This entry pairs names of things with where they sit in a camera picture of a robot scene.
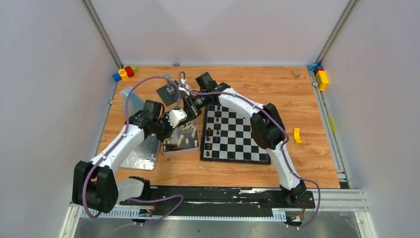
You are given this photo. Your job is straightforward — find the silver tin lid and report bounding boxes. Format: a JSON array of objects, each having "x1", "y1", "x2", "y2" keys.
[{"x1": 121, "y1": 135, "x2": 161, "y2": 171}]

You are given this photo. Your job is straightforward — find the folding chess board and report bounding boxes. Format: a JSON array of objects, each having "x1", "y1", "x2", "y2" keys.
[{"x1": 200, "y1": 105, "x2": 271, "y2": 165}]

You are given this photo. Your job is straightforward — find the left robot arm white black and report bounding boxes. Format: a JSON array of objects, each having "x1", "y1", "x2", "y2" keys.
[{"x1": 72, "y1": 100, "x2": 172, "y2": 213}]

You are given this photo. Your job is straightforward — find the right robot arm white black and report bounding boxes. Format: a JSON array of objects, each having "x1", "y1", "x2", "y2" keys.
[{"x1": 192, "y1": 72, "x2": 307, "y2": 207}]

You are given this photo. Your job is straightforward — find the pink tin box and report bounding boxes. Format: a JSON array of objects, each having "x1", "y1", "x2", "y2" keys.
[{"x1": 161, "y1": 119, "x2": 200, "y2": 157}]

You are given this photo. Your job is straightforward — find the grey lego baseplate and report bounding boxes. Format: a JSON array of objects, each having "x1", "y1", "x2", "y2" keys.
[{"x1": 156, "y1": 81, "x2": 181, "y2": 106}]

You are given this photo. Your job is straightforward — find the coloured toy blocks cluster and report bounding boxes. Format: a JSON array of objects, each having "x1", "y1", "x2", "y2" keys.
[{"x1": 112, "y1": 66, "x2": 138, "y2": 82}]

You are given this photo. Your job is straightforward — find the small wooden block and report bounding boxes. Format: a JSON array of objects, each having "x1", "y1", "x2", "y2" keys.
[{"x1": 290, "y1": 68, "x2": 301, "y2": 78}]

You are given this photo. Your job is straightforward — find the yellow plastic block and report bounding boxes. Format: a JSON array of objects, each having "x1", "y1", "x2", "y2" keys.
[{"x1": 293, "y1": 127, "x2": 303, "y2": 145}]

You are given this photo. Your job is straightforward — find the stacked coloured bricks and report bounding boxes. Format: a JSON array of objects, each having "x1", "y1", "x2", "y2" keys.
[{"x1": 307, "y1": 64, "x2": 329, "y2": 91}]

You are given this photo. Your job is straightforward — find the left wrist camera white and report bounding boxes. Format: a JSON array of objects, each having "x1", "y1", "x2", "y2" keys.
[{"x1": 167, "y1": 109, "x2": 187, "y2": 128}]

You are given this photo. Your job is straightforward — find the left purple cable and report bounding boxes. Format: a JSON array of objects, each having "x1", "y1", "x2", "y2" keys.
[{"x1": 82, "y1": 76, "x2": 185, "y2": 227}]

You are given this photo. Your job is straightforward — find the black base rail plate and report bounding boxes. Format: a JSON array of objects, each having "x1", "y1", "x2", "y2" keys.
[{"x1": 119, "y1": 184, "x2": 315, "y2": 218}]

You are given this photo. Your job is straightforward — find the aluminium frame rail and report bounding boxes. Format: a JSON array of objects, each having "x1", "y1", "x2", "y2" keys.
[{"x1": 60, "y1": 185, "x2": 377, "y2": 238}]

